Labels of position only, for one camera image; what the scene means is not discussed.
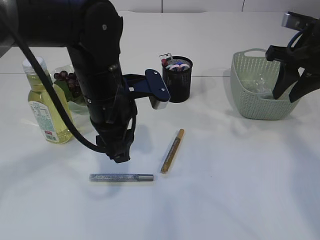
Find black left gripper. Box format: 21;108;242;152
84;76;137;163

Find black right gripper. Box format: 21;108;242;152
265;21;320;103

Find clear plastic sheet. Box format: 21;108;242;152
239;73;276;94

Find purple grape bunch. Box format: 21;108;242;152
53;70;82;102

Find yellow tea bottle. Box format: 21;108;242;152
22;59;73;144

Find red marker pen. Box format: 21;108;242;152
161;58;168;67

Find clear plastic ruler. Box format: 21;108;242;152
159;53;173;64

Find pink purple scissors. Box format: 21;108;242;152
165;63;190;72

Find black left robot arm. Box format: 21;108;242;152
0;0;137;163

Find green wavy plastic plate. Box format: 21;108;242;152
50;64;89;116

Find green woven plastic basket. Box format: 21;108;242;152
230;48;300;121

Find gold glitter pen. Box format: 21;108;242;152
160;128;185;174

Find black mesh pen holder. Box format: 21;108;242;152
162;55;193;103

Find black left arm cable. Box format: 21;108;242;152
0;7;138;154

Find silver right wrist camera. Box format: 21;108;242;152
281;11;316;31

